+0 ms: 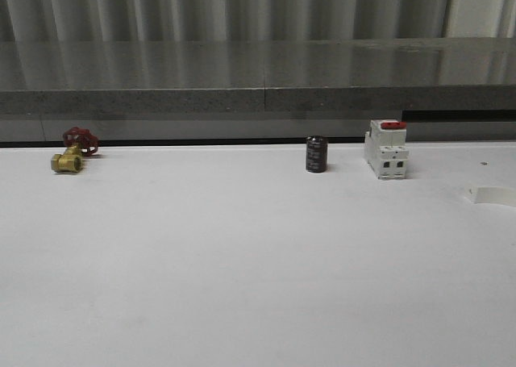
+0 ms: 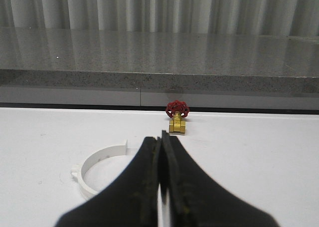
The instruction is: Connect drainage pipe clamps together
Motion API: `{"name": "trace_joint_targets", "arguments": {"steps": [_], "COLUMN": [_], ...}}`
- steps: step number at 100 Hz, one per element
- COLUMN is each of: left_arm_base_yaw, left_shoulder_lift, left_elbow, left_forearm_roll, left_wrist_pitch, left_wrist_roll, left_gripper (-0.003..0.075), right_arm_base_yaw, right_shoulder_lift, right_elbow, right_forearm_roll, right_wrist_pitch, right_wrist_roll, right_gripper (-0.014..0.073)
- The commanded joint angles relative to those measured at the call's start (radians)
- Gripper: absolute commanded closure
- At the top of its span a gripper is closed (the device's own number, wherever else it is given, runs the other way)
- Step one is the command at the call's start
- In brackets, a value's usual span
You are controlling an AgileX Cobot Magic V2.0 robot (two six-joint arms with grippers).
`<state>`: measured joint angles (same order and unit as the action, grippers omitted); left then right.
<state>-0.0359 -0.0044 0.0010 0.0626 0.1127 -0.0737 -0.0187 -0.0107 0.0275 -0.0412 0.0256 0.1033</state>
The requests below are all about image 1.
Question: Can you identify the black cylindrical capacitor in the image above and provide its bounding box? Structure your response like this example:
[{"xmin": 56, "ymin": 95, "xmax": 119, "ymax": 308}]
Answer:
[{"xmin": 306, "ymin": 136, "xmax": 328, "ymax": 173}]

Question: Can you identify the white half-ring pipe clamp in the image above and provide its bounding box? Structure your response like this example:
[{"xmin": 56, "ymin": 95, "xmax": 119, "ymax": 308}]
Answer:
[{"xmin": 467, "ymin": 186, "xmax": 516, "ymax": 206}]

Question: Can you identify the grey stone countertop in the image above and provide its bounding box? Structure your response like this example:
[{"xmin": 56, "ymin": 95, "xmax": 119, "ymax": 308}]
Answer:
[{"xmin": 1, "ymin": 39, "xmax": 515, "ymax": 121}]

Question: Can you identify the white circuit breaker red switch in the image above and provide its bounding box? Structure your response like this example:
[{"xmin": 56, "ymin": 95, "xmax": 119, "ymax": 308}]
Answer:
[{"xmin": 364, "ymin": 119, "xmax": 409, "ymax": 180}]

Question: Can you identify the brass valve red handwheel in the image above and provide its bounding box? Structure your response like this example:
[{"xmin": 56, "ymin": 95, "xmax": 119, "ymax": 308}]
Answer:
[{"xmin": 51, "ymin": 127, "xmax": 98, "ymax": 173}]

